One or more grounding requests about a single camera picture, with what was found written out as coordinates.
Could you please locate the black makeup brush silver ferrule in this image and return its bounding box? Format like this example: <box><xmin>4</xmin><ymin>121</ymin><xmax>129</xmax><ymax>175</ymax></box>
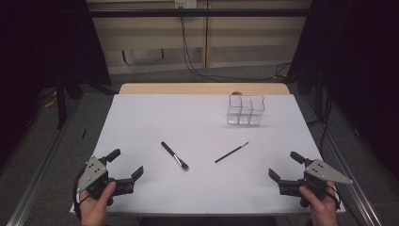
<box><xmin>160</xmin><ymin>140</ymin><xmax>190</xmax><ymax>172</ymax></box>

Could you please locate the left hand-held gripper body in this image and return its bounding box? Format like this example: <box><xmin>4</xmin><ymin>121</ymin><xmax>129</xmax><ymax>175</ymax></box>
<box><xmin>75</xmin><ymin>155</ymin><xmax>136</xmax><ymax>202</ymax></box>

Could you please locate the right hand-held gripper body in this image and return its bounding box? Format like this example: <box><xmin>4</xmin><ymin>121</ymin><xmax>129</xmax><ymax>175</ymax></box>
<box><xmin>278</xmin><ymin>158</ymin><xmax>354</xmax><ymax>200</ymax></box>

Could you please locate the black curtain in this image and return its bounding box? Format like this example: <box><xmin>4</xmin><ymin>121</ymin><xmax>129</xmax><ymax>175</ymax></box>
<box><xmin>286</xmin><ymin>0</ymin><xmax>399</xmax><ymax>182</ymax></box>
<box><xmin>0</xmin><ymin>0</ymin><xmax>111</xmax><ymax>168</ymax></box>

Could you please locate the person's left hand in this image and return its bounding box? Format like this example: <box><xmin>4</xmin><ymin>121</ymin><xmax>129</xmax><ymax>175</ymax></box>
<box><xmin>78</xmin><ymin>180</ymin><xmax>118</xmax><ymax>226</ymax></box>

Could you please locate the white table mat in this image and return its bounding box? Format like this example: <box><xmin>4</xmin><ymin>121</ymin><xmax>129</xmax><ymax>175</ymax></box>
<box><xmin>69</xmin><ymin>93</ymin><xmax>346</xmax><ymax>217</ymax></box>

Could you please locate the right hand-held gripper cable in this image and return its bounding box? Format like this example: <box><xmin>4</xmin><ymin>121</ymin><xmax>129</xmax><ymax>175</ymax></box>
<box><xmin>326</xmin><ymin>184</ymin><xmax>342</xmax><ymax>211</ymax></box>

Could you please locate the aluminium floor rail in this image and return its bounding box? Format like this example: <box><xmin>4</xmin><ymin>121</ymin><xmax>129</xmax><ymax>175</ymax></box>
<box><xmin>5</xmin><ymin>103</ymin><xmax>81</xmax><ymax>226</ymax></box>
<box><xmin>299</xmin><ymin>95</ymin><xmax>383</xmax><ymax>226</ymax></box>

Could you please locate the left hand-held gripper cable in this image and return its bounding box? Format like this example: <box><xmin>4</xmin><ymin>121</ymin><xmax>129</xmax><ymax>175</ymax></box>
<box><xmin>72</xmin><ymin>168</ymin><xmax>88</xmax><ymax>220</ymax></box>

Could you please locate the clear acrylic organizer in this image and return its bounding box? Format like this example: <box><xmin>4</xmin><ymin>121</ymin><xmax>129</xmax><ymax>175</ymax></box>
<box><xmin>226</xmin><ymin>93</ymin><xmax>266</xmax><ymax>126</ymax></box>

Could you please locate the wooden table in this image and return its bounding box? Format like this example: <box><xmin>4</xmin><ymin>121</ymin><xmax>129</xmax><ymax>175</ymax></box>
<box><xmin>118</xmin><ymin>82</ymin><xmax>291</xmax><ymax>96</ymax></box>

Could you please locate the yellow cable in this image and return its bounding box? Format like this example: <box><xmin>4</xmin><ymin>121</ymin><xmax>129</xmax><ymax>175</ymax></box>
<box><xmin>43</xmin><ymin>90</ymin><xmax>59</xmax><ymax>109</ymax></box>

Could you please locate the black floor cable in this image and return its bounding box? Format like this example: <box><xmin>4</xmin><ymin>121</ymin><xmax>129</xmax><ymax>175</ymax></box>
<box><xmin>305</xmin><ymin>93</ymin><xmax>334</xmax><ymax>158</ymax></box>

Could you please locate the black wall cable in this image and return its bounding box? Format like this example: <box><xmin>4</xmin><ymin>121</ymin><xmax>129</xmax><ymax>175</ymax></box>
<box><xmin>179</xmin><ymin>5</ymin><xmax>292</xmax><ymax>83</ymax></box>

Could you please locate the black horizontal frame bar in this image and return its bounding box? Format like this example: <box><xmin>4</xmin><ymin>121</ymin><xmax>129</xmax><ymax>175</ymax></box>
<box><xmin>88</xmin><ymin>8</ymin><xmax>311</xmax><ymax>18</ymax></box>

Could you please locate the hand-held gripper cable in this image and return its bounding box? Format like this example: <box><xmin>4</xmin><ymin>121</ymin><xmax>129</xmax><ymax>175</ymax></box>
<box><xmin>72</xmin><ymin>168</ymin><xmax>88</xmax><ymax>220</ymax></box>
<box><xmin>326</xmin><ymin>184</ymin><xmax>342</xmax><ymax>211</ymax></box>

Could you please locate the white wall outlet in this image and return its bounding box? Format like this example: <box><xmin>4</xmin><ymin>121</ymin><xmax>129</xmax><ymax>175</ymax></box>
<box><xmin>174</xmin><ymin>0</ymin><xmax>198</xmax><ymax>9</ymax></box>

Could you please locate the person's right hand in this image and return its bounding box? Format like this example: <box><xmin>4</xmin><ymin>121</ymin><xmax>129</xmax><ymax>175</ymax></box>
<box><xmin>298</xmin><ymin>181</ymin><xmax>342</xmax><ymax>226</ymax></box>

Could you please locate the black metal stand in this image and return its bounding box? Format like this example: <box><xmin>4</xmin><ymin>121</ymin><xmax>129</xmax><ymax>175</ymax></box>
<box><xmin>55</xmin><ymin>70</ymin><xmax>117</xmax><ymax>130</ymax></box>

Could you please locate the thin black makeup brush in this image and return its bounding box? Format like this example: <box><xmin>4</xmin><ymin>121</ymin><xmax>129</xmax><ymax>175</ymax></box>
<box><xmin>214</xmin><ymin>141</ymin><xmax>249</xmax><ymax>164</ymax></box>

